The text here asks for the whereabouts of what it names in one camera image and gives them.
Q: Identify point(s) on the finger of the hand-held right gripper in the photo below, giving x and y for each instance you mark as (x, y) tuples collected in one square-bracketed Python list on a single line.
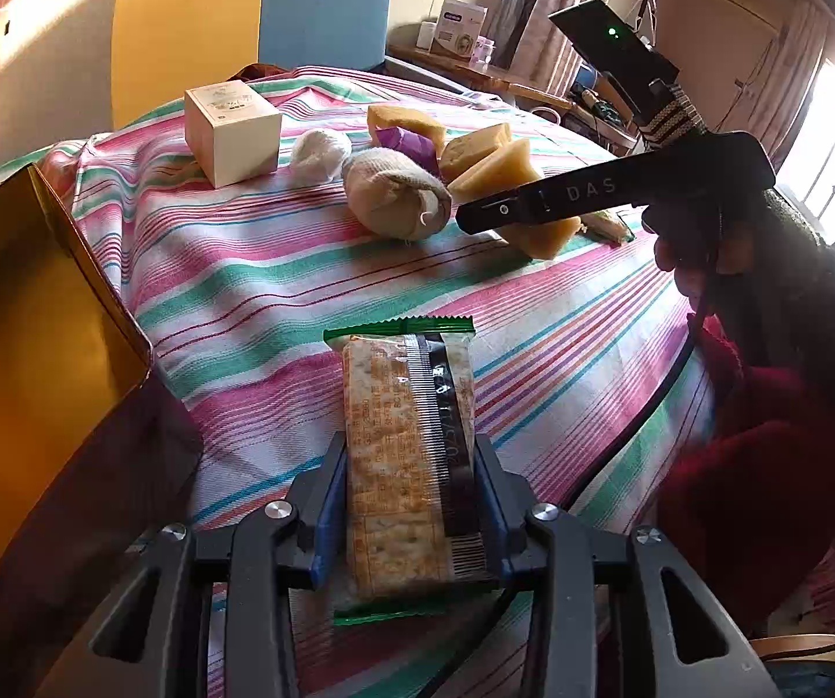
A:
[(512, 207)]

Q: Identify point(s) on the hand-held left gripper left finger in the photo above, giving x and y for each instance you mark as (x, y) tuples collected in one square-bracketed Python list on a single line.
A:
[(328, 523)]

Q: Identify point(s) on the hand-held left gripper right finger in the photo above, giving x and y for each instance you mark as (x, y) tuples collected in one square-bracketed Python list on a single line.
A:
[(496, 523)]

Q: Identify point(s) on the yellow sponge block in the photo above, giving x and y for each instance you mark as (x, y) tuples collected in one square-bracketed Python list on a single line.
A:
[(472, 149), (516, 167)]

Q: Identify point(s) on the cracker packet with green ends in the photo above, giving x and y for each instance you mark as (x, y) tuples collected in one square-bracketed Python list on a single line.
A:
[(403, 436)]

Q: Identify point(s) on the purple packet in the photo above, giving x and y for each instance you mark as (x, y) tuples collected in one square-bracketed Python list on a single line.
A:
[(406, 142)]

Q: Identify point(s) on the beige cloth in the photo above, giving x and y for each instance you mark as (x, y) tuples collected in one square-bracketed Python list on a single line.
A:
[(388, 193)]

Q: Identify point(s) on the white plastic bag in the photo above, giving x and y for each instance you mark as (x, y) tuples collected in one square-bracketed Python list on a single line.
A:
[(319, 153)]

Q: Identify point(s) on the white cardboard box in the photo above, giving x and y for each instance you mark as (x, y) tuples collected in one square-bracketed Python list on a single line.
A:
[(239, 142)]

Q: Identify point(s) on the gold tin box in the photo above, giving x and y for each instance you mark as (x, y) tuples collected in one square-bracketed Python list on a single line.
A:
[(18, 349)]

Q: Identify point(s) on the person's right hand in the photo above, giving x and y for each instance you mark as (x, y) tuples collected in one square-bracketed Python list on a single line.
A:
[(686, 254)]

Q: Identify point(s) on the green yellow snack packet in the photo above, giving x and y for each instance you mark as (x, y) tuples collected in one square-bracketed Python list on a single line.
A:
[(610, 225)]

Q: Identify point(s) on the wooden desk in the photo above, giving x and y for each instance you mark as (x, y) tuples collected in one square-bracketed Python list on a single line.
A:
[(490, 76)]

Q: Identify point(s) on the white blue printed box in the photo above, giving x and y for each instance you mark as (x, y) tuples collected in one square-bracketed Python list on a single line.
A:
[(457, 29)]

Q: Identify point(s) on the small white jar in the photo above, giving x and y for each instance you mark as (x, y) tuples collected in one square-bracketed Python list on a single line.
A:
[(425, 36)]

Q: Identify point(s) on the patterned curtain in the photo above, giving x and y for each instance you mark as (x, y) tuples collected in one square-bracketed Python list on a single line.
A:
[(555, 7)]

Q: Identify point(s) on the striped blanket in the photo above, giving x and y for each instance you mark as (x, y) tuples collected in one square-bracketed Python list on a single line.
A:
[(243, 269)]

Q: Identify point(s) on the dark red cloth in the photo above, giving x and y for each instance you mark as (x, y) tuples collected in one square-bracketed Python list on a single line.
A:
[(265, 73)]

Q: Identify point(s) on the multicolour chair back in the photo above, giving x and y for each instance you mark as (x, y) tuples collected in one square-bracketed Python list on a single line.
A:
[(185, 22)]

